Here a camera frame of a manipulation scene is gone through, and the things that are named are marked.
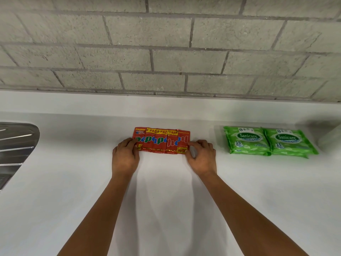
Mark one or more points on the stainless steel sink drainboard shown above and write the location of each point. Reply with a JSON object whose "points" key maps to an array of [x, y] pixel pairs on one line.
{"points": [[14, 150]]}

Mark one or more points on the person's right forearm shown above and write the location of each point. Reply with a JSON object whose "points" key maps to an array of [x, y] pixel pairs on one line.
{"points": [[247, 215]]}

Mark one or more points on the person's right hand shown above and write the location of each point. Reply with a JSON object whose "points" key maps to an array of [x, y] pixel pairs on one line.
{"points": [[203, 159]]}

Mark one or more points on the red sachet packet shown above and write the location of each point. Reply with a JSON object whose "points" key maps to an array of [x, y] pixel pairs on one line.
{"points": [[183, 139], [171, 143], [140, 133], [160, 143], [149, 142]]}

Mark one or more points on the person's left thumb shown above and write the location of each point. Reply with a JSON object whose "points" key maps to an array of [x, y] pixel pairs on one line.
{"points": [[136, 155]]}

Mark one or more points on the person's left forearm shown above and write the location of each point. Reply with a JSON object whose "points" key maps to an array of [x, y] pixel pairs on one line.
{"points": [[98, 215]]}

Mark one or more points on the person's left hand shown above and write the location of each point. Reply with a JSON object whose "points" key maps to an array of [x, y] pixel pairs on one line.
{"points": [[124, 159]]}

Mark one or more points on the green wet wipes packet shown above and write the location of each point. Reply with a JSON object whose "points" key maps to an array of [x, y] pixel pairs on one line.
{"points": [[290, 140], [246, 139], [290, 155], [250, 154]]}

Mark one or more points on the person's right thumb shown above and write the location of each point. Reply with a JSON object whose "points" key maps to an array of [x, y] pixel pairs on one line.
{"points": [[189, 155]]}

